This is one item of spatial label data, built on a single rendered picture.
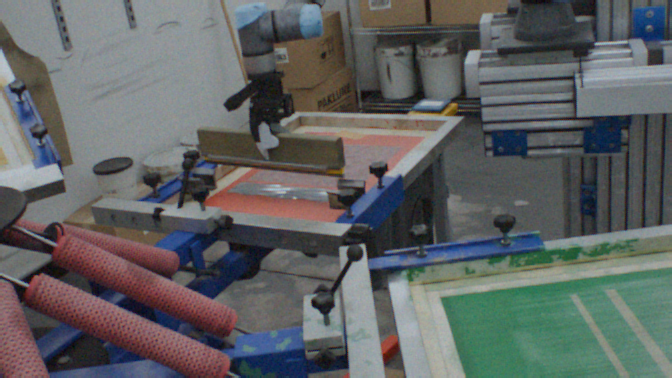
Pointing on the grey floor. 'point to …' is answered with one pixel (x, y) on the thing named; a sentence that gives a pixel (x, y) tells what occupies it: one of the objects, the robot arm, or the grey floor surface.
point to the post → (440, 184)
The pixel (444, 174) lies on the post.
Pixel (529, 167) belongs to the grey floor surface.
